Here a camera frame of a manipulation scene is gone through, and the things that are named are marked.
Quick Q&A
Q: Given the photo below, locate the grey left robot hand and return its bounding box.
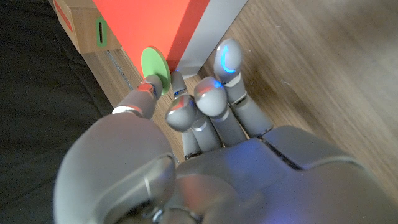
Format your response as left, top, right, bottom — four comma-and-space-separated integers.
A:
52, 37, 398, 224

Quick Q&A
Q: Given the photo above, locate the green round coin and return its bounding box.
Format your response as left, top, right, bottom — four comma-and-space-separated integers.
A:
140, 46, 172, 96

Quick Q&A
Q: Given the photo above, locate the red box with white base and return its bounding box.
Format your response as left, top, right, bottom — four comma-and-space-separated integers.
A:
92, 0, 249, 80

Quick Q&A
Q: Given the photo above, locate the wooden box with coin slots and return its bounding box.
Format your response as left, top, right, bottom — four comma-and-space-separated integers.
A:
51, 0, 122, 55

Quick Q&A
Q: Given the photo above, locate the black curtain backdrop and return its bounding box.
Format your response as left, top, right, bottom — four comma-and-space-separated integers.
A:
0, 0, 114, 224

